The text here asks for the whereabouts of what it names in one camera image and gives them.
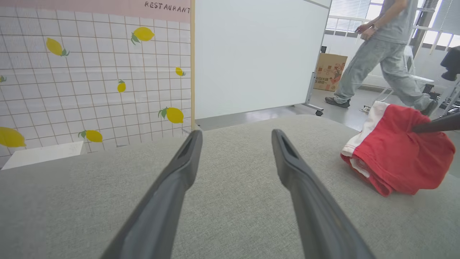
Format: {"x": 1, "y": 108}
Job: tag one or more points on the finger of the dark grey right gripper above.
{"x": 438, "y": 124}

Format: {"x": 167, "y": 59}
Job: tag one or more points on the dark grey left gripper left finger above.
{"x": 161, "y": 205}

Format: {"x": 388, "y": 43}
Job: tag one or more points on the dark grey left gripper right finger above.
{"x": 316, "y": 208}

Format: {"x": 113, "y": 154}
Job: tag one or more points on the red garment with white trim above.
{"x": 402, "y": 158}

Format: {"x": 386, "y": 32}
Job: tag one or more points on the white chair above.
{"x": 413, "y": 75}

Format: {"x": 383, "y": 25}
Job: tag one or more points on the person in grey clothes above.
{"x": 384, "y": 54}

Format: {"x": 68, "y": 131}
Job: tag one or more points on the printed cardboard box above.
{"x": 330, "y": 72}

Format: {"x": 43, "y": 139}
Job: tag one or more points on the lemon-print partition screen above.
{"x": 93, "y": 72}

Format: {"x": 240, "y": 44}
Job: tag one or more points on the white rolling whiteboard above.
{"x": 255, "y": 54}

